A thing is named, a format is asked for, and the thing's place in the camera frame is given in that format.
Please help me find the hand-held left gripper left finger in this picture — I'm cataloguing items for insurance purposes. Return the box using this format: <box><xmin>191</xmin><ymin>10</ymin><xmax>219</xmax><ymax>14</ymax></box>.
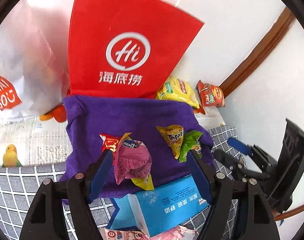
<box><xmin>19</xmin><ymin>149</ymin><xmax>114</xmax><ymax>240</ymax></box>

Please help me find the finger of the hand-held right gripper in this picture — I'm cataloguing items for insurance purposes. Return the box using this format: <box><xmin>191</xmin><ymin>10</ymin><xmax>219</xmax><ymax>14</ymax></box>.
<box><xmin>214</xmin><ymin>150</ymin><xmax>245</xmax><ymax>179</ymax></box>
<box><xmin>228</xmin><ymin>137</ymin><xmax>271</xmax><ymax>172</ymax></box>

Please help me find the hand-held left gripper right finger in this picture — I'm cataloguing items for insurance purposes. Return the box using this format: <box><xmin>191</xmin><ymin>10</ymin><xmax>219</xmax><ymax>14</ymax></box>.
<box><xmin>188</xmin><ymin>150</ymin><xmax>280</xmax><ymax>240</ymax></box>

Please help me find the small green snack packet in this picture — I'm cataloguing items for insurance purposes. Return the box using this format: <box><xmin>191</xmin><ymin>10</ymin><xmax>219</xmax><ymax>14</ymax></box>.
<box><xmin>179</xmin><ymin>130</ymin><xmax>204</xmax><ymax>163</ymax></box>

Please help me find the small red snack packet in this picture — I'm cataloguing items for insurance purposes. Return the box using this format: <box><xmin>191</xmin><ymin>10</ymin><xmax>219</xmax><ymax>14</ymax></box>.
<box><xmin>99</xmin><ymin>132</ymin><xmax>127</xmax><ymax>165</ymax></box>

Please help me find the magenta snack packet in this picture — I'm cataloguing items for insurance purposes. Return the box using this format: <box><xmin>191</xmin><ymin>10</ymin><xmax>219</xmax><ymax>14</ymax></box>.
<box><xmin>114</xmin><ymin>132</ymin><xmax>155</xmax><ymax>190</ymax></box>

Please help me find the small yellow snack packet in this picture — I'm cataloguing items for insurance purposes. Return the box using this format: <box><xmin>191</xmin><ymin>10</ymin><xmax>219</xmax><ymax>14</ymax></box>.
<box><xmin>156</xmin><ymin>124</ymin><xmax>185</xmax><ymax>159</ymax></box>

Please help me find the small light pink packet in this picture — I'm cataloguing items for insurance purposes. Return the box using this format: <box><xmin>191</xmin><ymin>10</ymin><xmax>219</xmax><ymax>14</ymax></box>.
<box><xmin>98</xmin><ymin>226</ymin><xmax>149</xmax><ymax>240</ymax></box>

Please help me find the pink peach snack packet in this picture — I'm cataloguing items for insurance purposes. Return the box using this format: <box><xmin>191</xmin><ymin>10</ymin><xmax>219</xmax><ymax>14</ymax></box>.
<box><xmin>152</xmin><ymin>225</ymin><xmax>200</xmax><ymax>240</ymax></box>

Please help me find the blue tissue pack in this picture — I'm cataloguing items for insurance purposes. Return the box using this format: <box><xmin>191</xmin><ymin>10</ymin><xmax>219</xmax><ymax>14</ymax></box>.
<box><xmin>128</xmin><ymin>174</ymin><xmax>210</xmax><ymax>238</ymax></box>

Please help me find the orange snack bag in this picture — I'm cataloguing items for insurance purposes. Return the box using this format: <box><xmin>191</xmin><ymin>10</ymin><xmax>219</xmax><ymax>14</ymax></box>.
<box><xmin>196</xmin><ymin>80</ymin><xmax>225</xmax><ymax>108</ymax></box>

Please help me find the newspaper print sheet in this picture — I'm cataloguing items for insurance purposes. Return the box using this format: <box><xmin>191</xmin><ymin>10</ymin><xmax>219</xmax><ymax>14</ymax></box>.
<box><xmin>0</xmin><ymin>102</ymin><xmax>226</xmax><ymax>168</ymax></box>

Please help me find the purple towel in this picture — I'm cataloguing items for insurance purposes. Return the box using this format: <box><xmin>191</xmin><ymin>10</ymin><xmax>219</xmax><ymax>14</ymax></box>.
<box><xmin>59</xmin><ymin>94</ymin><xmax>216</xmax><ymax>200</ymax></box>

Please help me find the large yellow snack bag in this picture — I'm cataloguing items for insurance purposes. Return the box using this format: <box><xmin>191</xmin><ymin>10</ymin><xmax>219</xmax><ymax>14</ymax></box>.
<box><xmin>156</xmin><ymin>77</ymin><xmax>200</xmax><ymax>109</ymax></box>

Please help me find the grey checked blanket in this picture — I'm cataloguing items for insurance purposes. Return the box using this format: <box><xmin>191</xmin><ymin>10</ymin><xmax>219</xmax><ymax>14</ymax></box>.
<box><xmin>0</xmin><ymin>125</ymin><xmax>242</xmax><ymax>240</ymax></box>

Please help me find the white plastic shopping bag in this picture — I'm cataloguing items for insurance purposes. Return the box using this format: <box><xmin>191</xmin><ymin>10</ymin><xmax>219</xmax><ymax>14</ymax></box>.
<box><xmin>0</xmin><ymin>0</ymin><xmax>70</xmax><ymax>118</ymax></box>

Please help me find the red paper bag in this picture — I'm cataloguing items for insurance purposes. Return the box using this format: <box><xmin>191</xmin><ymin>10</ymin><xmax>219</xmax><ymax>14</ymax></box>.
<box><xmin>67</xmin><ymin>0</ymin><xmax>205</xmax><ymax>99</ymax></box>

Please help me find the brown wooden door frame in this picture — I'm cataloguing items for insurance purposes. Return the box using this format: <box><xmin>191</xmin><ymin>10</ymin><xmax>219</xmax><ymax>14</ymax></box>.
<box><xmin>218</xmin><ymin>6</ymin><xmax>296</xmax><ymax>95</ymax></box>

